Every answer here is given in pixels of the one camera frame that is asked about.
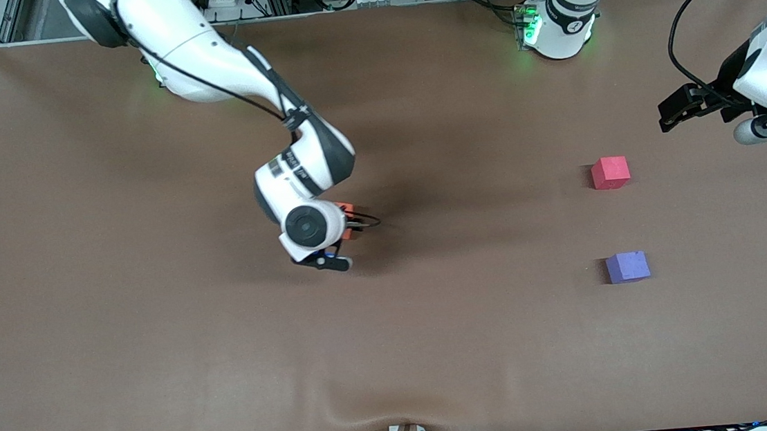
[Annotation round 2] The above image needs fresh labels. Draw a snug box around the orange foam block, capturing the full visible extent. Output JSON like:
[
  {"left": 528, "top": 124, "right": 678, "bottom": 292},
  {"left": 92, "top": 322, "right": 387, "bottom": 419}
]
[{"left": 334, "top": 202, "right": 359, "bottom": 242}]

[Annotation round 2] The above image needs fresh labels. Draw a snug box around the large smooth table mat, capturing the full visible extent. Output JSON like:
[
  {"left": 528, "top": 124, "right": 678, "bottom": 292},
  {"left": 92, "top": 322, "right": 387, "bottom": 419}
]
[{"left": 0, "top": 0, "right": 767, "bottom": 431}]

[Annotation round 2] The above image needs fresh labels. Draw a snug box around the purple foam block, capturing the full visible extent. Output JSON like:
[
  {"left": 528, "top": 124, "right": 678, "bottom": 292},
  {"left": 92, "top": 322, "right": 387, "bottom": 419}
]
[{"left": 604, "top": 250, "right": 652, "bottom": 286}]

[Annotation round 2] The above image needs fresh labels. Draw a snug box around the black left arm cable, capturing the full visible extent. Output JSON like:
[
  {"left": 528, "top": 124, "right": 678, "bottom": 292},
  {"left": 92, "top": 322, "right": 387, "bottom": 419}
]
[{"left": 664, "top": 0, "right": 767, "bottom": 108}]

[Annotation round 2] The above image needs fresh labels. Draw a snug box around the red foam block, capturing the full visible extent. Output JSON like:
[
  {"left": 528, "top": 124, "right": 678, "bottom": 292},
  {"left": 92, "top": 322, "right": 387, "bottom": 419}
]
[{"left": 591, "top": 155, "right": 631, "bottom": 192}]

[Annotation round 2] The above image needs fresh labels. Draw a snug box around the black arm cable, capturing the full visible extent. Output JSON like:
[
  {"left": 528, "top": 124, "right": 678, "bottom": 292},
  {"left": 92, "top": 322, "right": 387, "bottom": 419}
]
[
  {"left": 111, "top": 0, "right": 383, "bottom": 253},
  {"left": 664, "top": 0, "right": 767, "bottom": 108}
]

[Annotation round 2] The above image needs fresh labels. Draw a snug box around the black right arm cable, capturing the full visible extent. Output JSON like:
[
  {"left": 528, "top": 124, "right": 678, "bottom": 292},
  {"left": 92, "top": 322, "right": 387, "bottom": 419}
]
[{"left": 111, "top": 0, "right": 383, "bottom": 253}]

